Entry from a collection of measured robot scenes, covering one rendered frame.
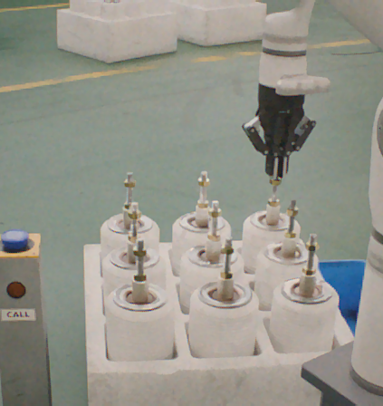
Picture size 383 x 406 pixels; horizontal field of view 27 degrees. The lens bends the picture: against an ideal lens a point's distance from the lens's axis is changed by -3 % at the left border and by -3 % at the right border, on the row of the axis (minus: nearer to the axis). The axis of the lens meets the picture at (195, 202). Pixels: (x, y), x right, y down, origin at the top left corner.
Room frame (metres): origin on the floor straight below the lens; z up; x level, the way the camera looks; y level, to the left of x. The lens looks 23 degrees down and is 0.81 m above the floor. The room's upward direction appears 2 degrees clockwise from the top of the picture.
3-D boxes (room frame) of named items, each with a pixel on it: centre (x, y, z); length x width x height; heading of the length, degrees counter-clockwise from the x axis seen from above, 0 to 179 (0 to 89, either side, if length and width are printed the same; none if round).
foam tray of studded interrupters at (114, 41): (3.58, 0.39, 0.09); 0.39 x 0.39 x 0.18; 44
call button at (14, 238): (0.98, 0.25, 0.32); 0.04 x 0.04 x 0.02
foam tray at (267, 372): (1.10, -0.03, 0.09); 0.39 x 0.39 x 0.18; 8
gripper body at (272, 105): (1.23, -0.13, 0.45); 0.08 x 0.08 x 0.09
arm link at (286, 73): (1.21, -0.14, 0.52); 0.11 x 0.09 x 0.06; 26
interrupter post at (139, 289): (0.96, 0.07, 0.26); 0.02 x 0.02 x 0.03
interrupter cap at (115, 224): (1.20, 0.10, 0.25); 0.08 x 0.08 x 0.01
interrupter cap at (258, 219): (1.23, -0.13, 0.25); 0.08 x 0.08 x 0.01
